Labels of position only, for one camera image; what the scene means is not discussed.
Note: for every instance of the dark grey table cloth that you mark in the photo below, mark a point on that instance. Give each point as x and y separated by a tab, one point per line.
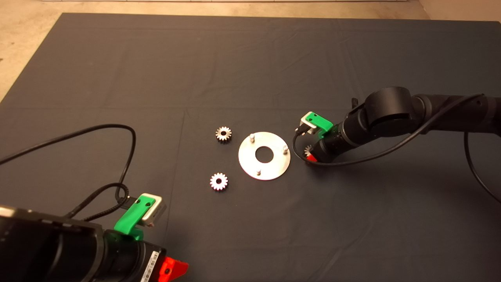
274	78

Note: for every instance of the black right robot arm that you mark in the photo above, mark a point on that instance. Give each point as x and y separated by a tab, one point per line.
391	109

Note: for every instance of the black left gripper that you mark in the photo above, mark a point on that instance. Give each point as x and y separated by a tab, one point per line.
129	262

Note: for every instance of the small steel planetary gear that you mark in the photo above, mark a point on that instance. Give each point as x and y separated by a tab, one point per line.
214	184
227	137
308	149

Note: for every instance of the green right camera mount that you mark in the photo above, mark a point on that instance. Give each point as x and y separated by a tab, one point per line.
323	123

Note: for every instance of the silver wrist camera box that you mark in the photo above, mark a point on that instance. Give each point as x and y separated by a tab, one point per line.
307	124
156	211

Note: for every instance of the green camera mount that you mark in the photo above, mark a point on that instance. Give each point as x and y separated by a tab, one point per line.
323	123
133	217

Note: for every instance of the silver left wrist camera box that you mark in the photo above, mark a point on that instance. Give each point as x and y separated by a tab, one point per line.
156	211

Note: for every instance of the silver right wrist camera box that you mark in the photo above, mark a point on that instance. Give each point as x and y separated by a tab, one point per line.
307	124

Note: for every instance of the green left camera mount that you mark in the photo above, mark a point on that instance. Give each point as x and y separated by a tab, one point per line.
133	217

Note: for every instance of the round metal carrier plate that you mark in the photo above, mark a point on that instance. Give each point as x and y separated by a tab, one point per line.
250	164

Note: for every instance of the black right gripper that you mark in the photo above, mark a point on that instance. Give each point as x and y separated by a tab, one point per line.
332	147

